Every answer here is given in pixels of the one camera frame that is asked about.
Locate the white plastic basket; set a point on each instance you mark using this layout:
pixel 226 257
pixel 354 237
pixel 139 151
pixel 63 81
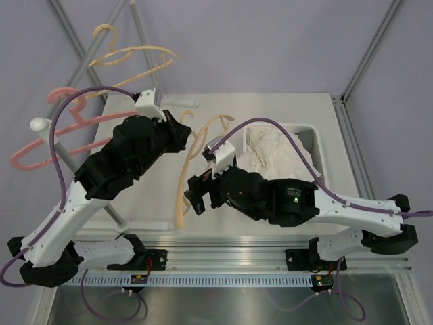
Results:
pixel 308 142

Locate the aluminium rail base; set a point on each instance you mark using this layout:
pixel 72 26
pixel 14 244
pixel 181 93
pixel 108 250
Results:
pixel 257 254

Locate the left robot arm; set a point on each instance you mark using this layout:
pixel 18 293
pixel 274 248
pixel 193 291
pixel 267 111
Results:
pixel 51 255

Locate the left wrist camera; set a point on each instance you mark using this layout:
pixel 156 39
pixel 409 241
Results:
pixel 148 104

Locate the white skirt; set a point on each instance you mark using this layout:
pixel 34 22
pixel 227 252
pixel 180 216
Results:
pixel 269 153

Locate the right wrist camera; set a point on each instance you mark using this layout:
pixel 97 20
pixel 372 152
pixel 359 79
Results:
pixel 222 158

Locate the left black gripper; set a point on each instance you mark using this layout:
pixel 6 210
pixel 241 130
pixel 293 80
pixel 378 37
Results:
pixel 178 133

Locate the beige hanger front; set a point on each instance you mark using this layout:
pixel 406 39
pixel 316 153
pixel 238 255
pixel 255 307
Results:
pixel 125 66

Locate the white slotted cable duct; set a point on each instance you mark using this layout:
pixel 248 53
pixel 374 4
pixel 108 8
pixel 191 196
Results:
pixel 193 280

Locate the pink hanger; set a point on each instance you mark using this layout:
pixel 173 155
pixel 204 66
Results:
pixel 42 127

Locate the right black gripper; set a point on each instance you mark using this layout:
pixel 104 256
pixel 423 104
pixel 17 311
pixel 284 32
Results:
pixel 197 187

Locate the beige hanger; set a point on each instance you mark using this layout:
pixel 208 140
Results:
pixel 125 66
pixel 199 140

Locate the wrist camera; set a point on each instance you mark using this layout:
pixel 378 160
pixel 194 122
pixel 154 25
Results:
pixel 148 104
pixel 222 158

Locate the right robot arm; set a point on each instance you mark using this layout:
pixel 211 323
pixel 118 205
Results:
pixel 292 202

